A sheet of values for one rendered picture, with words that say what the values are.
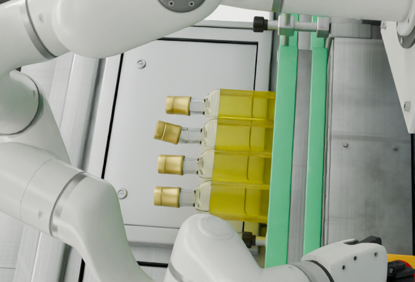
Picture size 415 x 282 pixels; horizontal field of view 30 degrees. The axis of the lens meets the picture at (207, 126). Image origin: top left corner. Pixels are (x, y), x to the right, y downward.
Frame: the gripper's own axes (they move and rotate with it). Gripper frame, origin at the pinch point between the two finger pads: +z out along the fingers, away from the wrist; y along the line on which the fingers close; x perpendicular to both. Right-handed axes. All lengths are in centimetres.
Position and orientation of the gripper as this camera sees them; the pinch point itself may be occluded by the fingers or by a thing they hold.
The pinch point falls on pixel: (395, 274)
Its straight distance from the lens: 100.5
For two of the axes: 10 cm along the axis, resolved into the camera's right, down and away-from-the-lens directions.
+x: -6.3, -1.1, 7.7
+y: 0.5, -9.9, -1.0
